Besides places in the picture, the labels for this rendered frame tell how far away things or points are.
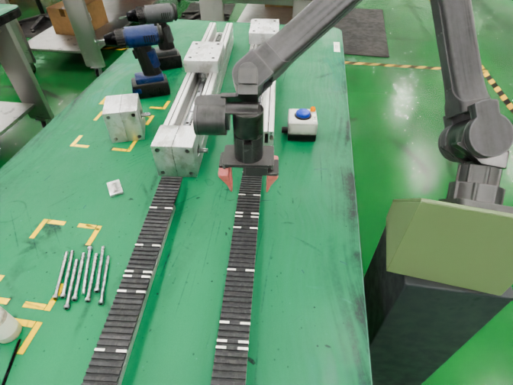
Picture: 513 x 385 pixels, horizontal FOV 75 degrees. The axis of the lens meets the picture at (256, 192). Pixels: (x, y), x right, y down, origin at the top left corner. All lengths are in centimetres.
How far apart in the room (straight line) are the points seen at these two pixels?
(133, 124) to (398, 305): 80
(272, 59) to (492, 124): 39
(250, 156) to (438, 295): 45
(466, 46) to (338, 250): 44
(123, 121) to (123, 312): 55
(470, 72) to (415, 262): 35
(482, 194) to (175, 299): 57
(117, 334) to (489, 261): 63
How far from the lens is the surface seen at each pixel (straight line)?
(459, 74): 73
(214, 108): 62
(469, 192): 70
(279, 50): 65
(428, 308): 81
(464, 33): 76
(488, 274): 73
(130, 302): 64
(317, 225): 76
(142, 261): 68
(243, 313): 60
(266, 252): 70
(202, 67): 116
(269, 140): 88
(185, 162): 84
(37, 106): 272
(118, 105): 103
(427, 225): 62
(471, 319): 86
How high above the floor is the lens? 135
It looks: 44 degrees down
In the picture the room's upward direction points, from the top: straight up
